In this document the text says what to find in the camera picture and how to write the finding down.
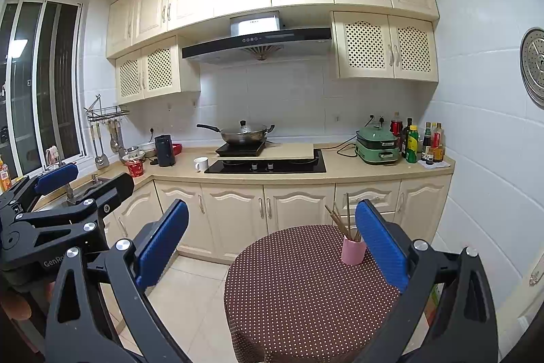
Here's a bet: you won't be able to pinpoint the orange sauce bottle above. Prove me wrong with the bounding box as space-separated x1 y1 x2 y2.
431 122 446 163

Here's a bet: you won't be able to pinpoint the dark olive oil bottle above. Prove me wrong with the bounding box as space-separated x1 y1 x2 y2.
402 117 414 157

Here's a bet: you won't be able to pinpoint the cream base cabinets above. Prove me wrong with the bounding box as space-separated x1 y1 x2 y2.
102 171 453 266

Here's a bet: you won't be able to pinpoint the kitchen window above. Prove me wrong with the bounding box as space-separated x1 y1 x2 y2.
0 0 88 181

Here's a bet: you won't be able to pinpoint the round metal steamer plate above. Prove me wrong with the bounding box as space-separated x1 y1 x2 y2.
520 27 544 111

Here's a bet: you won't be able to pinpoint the glass wok lid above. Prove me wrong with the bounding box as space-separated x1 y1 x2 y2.
221 120 268 136

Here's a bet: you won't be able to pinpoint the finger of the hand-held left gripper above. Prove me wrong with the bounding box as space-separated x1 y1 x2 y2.
0 164 79 219
0 173 135 257

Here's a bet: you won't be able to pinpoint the wooden cutting board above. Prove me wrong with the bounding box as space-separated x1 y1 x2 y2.
215 143 315 162

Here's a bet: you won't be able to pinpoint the stainless steel sink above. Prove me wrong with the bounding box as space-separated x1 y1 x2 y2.
64 175 124 206

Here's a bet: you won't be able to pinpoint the green yellow bottle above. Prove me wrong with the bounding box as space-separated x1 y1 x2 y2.
406 126 419 164

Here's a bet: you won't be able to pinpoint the black induction cooker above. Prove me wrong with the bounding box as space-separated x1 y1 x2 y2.
215 139 268 157

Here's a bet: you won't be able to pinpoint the brown dotted tablecloth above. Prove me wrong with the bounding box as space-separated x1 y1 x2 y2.
224 225 430 363

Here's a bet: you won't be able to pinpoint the green electric multi-cooker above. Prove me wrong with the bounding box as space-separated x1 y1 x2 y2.
355 126 401 165

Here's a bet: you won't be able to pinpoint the black power cable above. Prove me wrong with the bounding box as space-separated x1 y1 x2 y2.
337 117 375 156

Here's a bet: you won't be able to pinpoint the bunch of wooden chopsticks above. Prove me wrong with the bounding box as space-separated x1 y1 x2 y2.
325 193 362 242

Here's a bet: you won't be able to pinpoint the cream lattice door wall cabinet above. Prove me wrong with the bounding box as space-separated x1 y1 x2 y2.
331 11 439 83
115 35 201 105

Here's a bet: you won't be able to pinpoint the steel ladle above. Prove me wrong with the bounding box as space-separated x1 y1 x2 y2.
108 120 124 153

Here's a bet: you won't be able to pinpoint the person's left hand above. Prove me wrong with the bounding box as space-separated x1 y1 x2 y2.
2 292 32 320

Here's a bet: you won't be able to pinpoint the cream door with handle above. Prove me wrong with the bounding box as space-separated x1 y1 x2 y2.
516 257 544 330

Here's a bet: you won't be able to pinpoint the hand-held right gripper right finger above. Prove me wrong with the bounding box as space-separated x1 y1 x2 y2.
348 199 499 363

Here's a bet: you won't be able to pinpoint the black glass gas hob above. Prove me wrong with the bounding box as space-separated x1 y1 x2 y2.
204 148 327 175

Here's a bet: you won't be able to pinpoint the steel wok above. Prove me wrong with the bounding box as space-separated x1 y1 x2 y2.
196 120 275 147

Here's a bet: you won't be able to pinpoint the black range hood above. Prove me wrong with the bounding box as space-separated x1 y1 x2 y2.
182 10 333 64

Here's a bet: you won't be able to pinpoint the wire wall rack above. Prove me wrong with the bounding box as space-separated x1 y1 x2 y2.
85 94 130 121

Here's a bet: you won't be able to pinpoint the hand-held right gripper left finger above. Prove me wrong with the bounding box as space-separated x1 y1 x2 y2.
45 199 200 363

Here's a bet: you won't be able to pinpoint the black electric kettle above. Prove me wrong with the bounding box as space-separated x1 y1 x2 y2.
154 134 176 167

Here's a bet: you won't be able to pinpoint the steel sink faucet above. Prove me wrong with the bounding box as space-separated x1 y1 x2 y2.
45 148 77 204

